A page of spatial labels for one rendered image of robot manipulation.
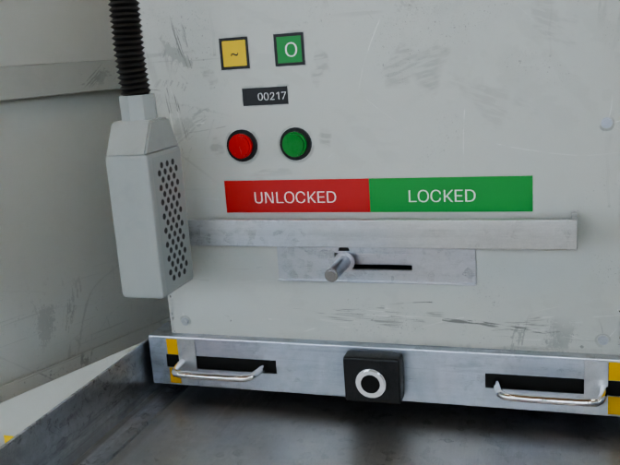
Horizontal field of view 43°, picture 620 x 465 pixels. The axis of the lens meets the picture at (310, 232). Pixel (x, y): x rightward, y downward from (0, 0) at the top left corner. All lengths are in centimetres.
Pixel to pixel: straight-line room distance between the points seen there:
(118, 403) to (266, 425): 17
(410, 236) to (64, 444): 39
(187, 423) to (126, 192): 27
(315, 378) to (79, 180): 44
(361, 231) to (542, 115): 20
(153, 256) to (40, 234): 32
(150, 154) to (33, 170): 32
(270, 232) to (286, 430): 21
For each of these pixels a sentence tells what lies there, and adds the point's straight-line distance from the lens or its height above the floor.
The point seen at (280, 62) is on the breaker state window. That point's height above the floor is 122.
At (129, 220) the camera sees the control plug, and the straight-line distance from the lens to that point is 78.
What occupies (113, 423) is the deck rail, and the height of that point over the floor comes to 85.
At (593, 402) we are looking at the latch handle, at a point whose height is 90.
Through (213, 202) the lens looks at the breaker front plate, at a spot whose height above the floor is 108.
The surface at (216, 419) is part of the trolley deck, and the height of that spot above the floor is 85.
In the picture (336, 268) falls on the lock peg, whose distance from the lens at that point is 77.
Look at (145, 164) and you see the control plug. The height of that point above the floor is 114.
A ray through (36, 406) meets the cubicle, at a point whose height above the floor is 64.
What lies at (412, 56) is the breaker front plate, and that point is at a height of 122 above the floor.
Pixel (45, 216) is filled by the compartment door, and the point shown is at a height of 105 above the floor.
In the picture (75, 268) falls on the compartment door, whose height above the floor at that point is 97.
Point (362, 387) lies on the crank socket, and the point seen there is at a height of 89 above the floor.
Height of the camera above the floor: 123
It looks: 13 degrees down
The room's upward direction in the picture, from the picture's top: 4 degrees counter-clockwise
